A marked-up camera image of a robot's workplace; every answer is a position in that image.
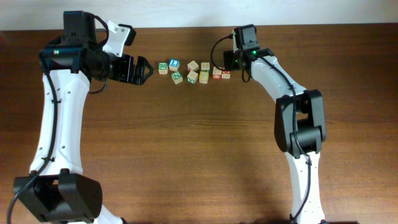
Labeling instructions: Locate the yellow framed block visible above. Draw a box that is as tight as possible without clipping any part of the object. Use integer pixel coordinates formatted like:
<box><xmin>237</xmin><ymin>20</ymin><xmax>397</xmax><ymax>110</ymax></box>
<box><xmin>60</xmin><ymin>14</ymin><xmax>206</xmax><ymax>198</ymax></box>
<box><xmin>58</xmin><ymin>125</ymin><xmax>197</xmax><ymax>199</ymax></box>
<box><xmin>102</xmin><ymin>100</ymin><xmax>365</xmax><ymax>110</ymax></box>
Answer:
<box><xmin>199</xmin><ymin>70</ymin><xmax>209</xmax><ymax>84</ymax></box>

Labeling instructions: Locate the red Q block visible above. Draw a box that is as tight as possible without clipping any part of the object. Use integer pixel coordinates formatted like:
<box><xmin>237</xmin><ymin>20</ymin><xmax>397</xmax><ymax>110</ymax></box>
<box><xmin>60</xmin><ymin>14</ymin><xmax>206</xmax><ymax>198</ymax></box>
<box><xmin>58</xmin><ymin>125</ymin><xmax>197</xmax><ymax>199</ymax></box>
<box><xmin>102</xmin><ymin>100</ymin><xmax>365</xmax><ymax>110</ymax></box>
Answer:
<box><xmin>221</xmin><ymin>70</ymin><xmax>231</xmax><ymax>79</ymax></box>

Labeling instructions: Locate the wooden block with 9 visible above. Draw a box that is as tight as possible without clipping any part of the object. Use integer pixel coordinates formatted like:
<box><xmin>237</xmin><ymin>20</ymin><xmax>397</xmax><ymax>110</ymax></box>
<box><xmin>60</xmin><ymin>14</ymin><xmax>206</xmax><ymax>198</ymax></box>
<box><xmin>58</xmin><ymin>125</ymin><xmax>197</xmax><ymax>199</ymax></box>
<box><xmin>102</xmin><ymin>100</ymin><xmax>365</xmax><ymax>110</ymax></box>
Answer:
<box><xmin>187</xmin><ymin>70</ymin><xmax>199</xmax><ymax>84</ymax></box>

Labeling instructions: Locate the blue L block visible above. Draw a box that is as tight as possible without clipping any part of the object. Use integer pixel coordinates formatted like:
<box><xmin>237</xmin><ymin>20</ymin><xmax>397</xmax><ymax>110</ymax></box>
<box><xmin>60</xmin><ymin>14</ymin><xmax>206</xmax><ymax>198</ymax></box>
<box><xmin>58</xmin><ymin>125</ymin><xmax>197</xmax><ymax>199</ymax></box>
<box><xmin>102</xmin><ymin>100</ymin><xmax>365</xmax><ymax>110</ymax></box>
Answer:
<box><xmin>169</xmin><ymin>58</ymin><xmax>180</xmax><ymax>72</ymax></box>

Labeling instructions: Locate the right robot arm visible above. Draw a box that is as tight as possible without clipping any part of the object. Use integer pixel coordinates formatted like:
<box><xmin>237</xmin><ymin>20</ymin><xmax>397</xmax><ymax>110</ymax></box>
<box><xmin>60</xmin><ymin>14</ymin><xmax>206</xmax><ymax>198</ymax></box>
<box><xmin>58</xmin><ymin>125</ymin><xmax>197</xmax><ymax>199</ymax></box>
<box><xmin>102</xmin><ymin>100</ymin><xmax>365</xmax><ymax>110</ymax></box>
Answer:
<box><xmin>223</xmin><ymin>49</ymin><xmax>326</xmax><ymax>223</ymax></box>

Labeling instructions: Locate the green N block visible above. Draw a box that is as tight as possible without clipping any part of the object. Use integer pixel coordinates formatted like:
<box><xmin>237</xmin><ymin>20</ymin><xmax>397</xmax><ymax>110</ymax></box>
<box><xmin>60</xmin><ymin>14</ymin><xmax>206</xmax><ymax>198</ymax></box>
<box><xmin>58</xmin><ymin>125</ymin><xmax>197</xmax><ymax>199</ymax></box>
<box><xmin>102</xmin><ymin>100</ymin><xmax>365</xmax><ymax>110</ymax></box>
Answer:
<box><xmin>171</xmin><ymin>71</ymin><xmax>183</xmax><ymax>85</ymax></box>

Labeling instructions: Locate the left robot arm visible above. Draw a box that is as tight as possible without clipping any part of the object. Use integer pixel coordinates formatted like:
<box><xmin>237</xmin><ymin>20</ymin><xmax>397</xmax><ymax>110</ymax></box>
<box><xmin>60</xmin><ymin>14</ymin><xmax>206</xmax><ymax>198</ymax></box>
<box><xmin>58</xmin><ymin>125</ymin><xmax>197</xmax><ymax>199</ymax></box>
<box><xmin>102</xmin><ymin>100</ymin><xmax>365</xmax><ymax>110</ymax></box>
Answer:
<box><xmin>14</xmin><ymin>36</ymin><xmax>154</xmax><ymax>223</ymax></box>

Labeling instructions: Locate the wooden block with 2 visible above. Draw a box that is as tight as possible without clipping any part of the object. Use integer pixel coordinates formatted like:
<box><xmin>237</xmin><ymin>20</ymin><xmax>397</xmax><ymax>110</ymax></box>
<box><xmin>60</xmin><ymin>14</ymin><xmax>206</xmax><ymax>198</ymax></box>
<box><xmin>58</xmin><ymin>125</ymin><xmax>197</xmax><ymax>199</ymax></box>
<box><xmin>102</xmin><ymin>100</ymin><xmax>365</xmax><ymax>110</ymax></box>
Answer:
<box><xmin>187</xmin><ymin>60</ymin><xmax>199</xmax><ymax>72</ymax></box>

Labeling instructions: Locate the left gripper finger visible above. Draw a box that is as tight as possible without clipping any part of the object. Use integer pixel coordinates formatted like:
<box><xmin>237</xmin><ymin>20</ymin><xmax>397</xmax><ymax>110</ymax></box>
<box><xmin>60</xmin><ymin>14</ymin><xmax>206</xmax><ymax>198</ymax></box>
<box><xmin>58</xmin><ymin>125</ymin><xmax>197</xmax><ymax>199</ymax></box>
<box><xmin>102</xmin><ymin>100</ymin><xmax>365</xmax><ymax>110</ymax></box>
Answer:
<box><xmin>132</xmin><ymin>70</ymin><xmax>152</xmax><ymax>85</ymax></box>
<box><xmin>136</xmin><ymin>56</ymin><xmax>154</xmax><ymax>72</ymax></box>

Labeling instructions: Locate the wooden block with 5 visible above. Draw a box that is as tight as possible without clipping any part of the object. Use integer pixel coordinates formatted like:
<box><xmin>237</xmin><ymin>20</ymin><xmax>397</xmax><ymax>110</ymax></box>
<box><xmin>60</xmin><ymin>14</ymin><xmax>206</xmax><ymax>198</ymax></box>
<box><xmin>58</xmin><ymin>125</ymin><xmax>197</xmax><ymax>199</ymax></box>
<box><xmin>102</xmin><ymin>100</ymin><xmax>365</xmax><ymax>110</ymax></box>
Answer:
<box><xmin>212</xmin><ymin>67</ymin><xmax>222</xmax><ymax>79</ymax></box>

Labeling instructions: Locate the yellow K block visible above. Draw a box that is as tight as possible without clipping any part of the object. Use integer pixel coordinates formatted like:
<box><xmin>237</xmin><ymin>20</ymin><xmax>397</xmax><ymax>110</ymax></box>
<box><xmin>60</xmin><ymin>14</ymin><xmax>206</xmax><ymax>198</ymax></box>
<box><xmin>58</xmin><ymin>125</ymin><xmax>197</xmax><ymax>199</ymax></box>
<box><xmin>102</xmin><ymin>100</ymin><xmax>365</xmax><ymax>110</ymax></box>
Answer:
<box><xmin>201</xmin><ymin>62</ymin><xmax>210</xmax><ymax>71</ymax></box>

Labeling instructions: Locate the green R block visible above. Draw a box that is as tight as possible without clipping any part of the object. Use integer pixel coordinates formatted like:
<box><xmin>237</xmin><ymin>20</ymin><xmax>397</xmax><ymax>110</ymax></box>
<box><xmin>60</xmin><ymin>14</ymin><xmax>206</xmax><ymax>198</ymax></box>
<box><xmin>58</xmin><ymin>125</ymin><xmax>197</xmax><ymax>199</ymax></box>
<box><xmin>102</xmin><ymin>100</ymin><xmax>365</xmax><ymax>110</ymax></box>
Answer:
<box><xmin>158</xmin><ymin>62</ymin><xmax>169</xmax><ymax>75</ymax></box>

